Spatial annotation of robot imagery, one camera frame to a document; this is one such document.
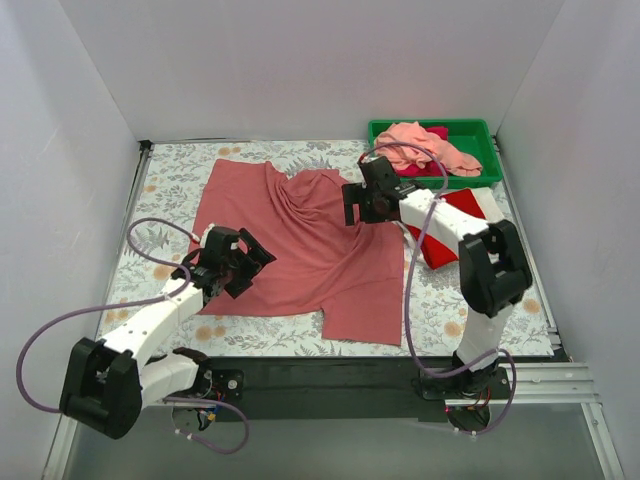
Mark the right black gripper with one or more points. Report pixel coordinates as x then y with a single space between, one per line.
353 205

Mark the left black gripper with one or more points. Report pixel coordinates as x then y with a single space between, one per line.
252 261

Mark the dusty pink t shirt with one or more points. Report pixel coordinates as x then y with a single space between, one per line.
353 274

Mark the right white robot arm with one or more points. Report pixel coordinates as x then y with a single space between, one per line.
493 268

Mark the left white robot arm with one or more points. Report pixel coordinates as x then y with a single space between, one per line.
109 381

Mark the peach t shirt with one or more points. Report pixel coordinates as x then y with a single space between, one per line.
455 162

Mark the magenta t shirt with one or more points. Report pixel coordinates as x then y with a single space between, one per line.
409 162

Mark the floral patterned table mat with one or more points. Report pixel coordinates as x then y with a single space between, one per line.
176 174

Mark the folded red t shirt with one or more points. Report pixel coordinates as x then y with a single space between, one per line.
434 253

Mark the folded white t shirt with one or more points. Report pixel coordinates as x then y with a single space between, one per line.
492 205

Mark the green plastic bin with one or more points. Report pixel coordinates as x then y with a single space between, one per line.
469 135

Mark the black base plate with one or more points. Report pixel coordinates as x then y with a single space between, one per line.
327 388

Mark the aluminium frame rail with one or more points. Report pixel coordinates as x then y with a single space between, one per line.
559 434

